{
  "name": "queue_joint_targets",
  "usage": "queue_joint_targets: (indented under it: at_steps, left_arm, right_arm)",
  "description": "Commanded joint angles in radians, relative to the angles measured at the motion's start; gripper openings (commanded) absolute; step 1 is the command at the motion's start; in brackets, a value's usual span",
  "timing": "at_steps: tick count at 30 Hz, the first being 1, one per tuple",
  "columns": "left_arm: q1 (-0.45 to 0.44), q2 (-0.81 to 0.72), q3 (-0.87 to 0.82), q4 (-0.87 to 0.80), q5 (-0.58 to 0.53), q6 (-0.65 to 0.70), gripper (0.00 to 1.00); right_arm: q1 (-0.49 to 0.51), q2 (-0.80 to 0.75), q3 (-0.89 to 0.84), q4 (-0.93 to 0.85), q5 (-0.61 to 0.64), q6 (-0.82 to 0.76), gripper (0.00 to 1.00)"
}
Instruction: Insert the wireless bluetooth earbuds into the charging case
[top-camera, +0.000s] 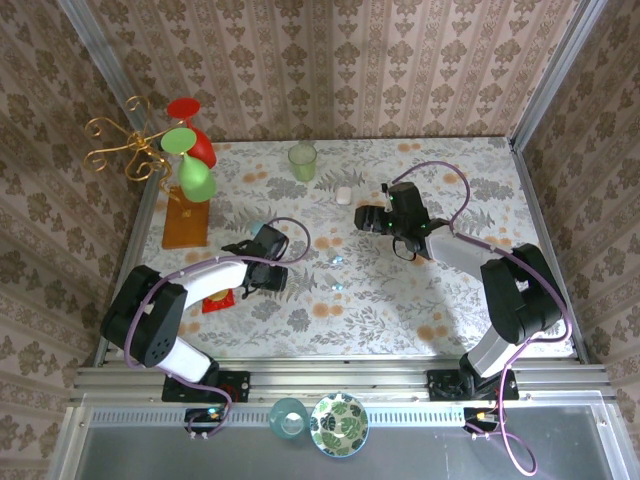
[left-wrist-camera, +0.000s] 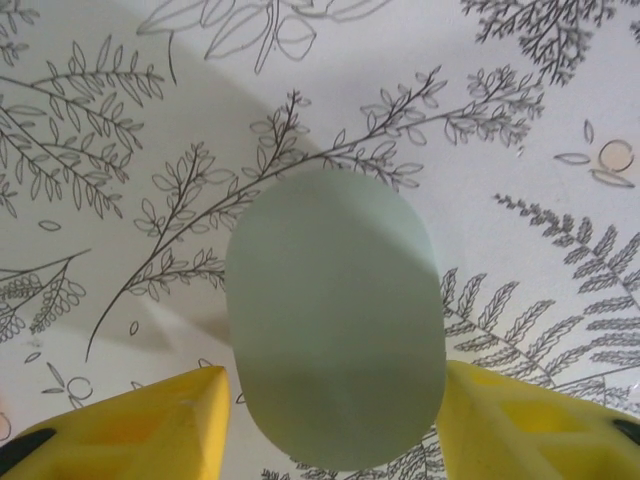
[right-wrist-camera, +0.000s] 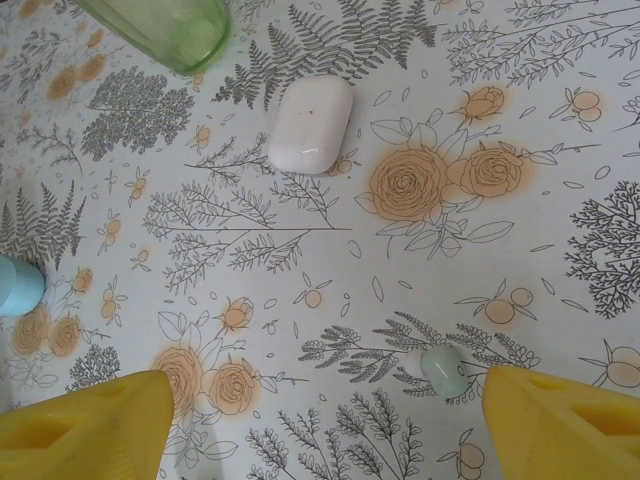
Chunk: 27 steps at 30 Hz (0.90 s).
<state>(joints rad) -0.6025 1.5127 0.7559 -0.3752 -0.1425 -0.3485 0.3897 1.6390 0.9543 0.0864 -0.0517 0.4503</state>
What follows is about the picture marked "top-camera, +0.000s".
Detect red snack packet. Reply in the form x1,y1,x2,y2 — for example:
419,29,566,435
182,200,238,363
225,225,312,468
201,291,237,315

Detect translucent green plastic cup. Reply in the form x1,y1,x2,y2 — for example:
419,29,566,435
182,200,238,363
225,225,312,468
287,143,318,183

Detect green wine glass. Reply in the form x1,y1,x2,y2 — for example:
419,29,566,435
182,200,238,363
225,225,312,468
159,127,217,204

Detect teal glass cup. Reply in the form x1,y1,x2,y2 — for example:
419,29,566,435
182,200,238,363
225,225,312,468
269,398,307,441

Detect red wine glass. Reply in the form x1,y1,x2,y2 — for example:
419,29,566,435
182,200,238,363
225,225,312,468
166,97,217,170

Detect small black controller board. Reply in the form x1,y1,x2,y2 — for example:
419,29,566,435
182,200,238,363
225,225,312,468
463,407,501,434
184,407,226,432

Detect leaf pattern bowl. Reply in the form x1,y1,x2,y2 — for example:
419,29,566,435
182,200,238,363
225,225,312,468
309,392,371,457

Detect grey metal panel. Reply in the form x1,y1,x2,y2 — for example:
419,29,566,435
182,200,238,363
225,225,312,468
47,404,640,480

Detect gold wire rack wooden base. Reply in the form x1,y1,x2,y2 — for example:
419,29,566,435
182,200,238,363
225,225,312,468
83,95,211,250

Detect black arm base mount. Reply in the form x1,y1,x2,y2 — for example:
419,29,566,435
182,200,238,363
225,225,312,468
427,368,521,401
162,370,251,403

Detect aluminium side rail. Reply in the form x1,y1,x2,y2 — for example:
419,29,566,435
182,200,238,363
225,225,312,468
508,139,594,366
92,172,169,366

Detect aluminium front rail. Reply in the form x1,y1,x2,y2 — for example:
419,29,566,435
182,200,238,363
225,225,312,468
69,357,614,406

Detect aluminium frame post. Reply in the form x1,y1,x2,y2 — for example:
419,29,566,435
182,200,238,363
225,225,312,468
508,0,604,151
55,0,149,132

